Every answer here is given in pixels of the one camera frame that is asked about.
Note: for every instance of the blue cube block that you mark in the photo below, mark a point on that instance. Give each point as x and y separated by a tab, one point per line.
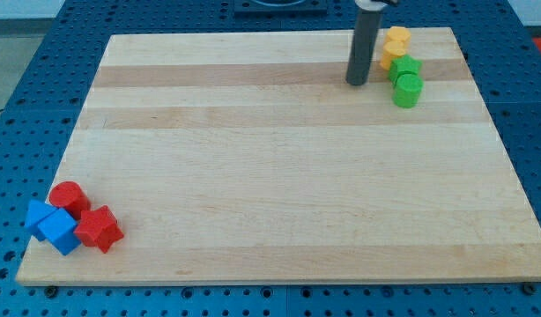
58	229

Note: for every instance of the green cylinder block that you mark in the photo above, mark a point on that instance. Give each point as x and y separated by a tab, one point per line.
407	90

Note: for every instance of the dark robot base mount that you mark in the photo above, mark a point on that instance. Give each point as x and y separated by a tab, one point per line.
242	8

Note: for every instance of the yellow hexagon block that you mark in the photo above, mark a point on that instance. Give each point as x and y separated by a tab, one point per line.
399	34

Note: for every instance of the red cylinder block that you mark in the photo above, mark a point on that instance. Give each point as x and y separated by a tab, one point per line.
71	197

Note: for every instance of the red star block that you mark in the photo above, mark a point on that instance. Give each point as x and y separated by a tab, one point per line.
99	228

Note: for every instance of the wooden board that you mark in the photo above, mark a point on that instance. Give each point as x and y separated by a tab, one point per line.
245	158

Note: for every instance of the blue triangle block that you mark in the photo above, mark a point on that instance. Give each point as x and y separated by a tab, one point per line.
37	211

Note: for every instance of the green star block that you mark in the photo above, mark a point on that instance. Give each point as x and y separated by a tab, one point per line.
405	65

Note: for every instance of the yellow cylinder block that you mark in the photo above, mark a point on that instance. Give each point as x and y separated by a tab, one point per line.
391	50

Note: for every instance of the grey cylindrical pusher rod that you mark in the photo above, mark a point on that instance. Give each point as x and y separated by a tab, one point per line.
368	20

